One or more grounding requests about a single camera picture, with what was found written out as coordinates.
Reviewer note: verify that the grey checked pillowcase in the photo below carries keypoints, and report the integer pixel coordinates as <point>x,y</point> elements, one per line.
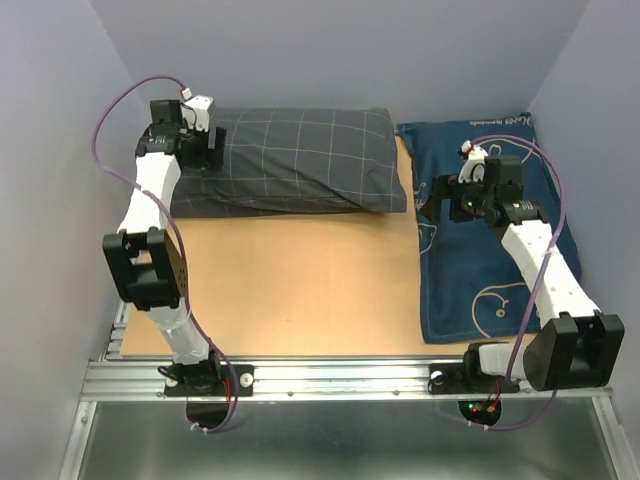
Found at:
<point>297,161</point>

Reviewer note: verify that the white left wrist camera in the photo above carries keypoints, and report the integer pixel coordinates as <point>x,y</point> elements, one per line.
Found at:
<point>197,113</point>

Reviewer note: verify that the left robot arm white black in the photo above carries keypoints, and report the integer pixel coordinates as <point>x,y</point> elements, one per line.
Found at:
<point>147,267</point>

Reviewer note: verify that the blue fish-print cushion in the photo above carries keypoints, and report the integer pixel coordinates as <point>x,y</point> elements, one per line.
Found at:
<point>471,289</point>

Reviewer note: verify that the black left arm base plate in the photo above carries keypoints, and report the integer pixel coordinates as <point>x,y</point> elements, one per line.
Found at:
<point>209,384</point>

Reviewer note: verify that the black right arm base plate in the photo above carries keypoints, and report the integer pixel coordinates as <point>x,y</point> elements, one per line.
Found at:
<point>448,378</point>

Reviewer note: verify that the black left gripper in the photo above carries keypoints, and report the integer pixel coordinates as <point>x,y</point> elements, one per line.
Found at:
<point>213,158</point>

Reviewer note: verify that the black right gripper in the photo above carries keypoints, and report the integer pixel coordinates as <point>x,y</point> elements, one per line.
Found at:
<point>444,187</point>

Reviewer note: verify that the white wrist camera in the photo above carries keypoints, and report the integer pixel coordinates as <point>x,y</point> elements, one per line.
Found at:
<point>197,113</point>
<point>473,167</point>

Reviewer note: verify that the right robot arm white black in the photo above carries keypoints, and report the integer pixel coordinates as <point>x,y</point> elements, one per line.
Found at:
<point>577,345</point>

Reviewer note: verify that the aluminium mounting rail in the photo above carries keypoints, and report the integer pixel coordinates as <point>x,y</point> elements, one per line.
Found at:
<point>281,379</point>

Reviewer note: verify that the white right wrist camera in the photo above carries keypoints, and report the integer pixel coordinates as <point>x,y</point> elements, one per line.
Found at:
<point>473,167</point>

